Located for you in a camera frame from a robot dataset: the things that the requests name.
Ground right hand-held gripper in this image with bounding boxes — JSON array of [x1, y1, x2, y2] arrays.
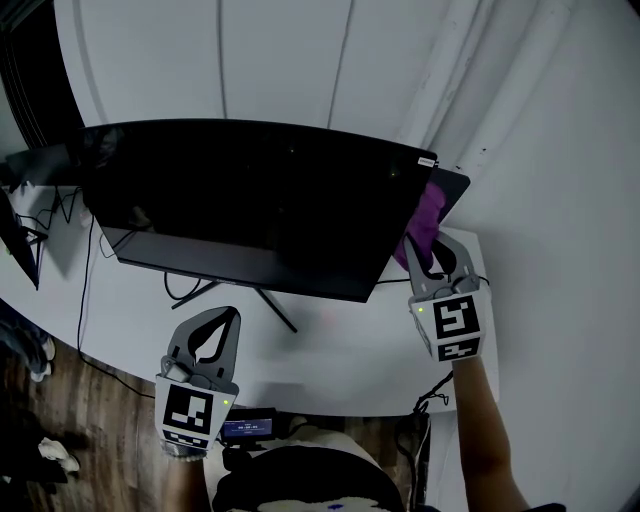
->
[[403, 229, 489, 364]]

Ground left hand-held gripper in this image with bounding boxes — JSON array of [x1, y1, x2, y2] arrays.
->
[[154, 305, 243, 460]]

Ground purple cloth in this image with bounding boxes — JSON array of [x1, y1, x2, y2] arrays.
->
[[392, 182, 448, 271]]

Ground wide black monitor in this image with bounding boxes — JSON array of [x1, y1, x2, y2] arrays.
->
[[79, 118, 440, 335]]

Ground person's right forearm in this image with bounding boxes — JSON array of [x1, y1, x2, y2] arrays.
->
[[452, 357, 532, 512]]

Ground person's left forearm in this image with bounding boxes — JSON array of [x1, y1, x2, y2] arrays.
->
[[164, 457, 211, 512]]

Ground slim black monitor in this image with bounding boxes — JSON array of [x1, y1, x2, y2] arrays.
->
[[0, 184, 50, 292]]

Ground dark desk divider panel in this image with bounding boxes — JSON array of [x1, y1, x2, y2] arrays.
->
[[428, 167, 472, 226], [4, 143, 85, 194]]

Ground black sweater with fuzzy patch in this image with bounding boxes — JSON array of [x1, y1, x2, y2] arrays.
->
[[207, 427, 409, 512]]

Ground dark glass doorway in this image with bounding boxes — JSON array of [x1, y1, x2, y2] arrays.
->
[[0, 0, 86, 151]]

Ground looped black cable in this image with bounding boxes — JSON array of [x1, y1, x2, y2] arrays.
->
[[163, 271, 204, 302]]

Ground black recorder with screen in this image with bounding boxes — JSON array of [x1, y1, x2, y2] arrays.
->
[[219, 407, 279, 446]]

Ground long black power cable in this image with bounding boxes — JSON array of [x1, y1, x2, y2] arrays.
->
[[77, 212, 157, 401]]

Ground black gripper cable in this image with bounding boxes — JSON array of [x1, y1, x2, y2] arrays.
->
[[394, 370, 455, 512]]

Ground thin black cable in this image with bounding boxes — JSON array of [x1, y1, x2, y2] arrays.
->
[[98, 227, 132, 261]]

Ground white wall pipes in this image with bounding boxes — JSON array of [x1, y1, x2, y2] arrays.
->
[[394, 0, 506, 171]]

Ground tangled black cables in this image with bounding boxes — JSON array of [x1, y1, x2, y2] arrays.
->
[[14, 183, 84, 246]]

